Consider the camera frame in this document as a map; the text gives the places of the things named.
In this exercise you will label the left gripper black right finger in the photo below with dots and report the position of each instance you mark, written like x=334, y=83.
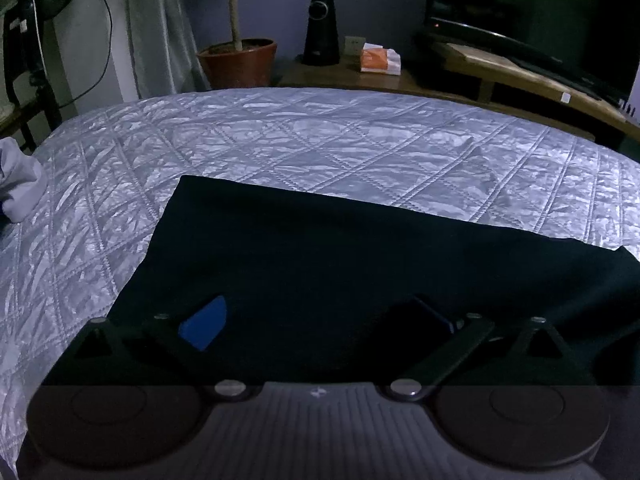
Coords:
x=484, y=352

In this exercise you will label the black standing fan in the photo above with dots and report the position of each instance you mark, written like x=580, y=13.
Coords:
x=26, y=80

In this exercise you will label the wooden tv shelf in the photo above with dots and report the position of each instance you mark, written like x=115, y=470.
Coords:
x=535, y=80

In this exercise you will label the black jacket with orange lining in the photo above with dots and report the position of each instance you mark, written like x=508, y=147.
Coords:
x=323, y=289

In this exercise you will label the white wall socket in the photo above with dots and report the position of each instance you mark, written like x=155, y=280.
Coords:
x=353, y=45

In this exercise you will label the silver quilted bedspread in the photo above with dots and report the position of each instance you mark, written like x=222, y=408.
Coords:
x=111, y=172

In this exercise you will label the orange white tissue pack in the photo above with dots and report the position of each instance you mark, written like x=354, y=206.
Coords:
x=376, y=59

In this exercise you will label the black speaker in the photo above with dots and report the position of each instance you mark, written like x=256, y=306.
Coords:
x=322, y=47

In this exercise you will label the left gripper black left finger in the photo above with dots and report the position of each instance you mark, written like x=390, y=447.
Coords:
x=150, y=345

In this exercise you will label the grey cloth on bed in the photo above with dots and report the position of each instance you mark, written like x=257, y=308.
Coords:
x=23, y=181

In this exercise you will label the grey curtain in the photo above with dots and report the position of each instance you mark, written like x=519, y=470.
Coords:
x=163, y=50

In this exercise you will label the black television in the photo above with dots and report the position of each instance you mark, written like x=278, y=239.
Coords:
x=592, y=45

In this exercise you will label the terracotta plant pot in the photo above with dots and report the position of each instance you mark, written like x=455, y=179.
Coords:
x=251, y=67

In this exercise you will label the dark wooden cabinet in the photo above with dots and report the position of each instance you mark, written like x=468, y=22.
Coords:
x=607, y=129

